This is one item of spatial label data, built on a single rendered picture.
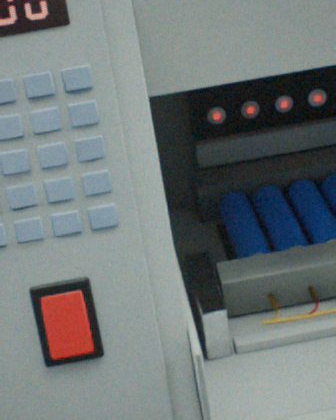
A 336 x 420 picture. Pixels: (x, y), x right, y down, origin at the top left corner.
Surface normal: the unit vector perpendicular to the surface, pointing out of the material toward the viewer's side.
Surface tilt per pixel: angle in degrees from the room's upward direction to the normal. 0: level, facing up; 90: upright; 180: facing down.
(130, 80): 90
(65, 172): 90
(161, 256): 90
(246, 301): 109
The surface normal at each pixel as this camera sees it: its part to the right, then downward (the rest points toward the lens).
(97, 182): 0.08, 0.19
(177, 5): 0.14, 0.49
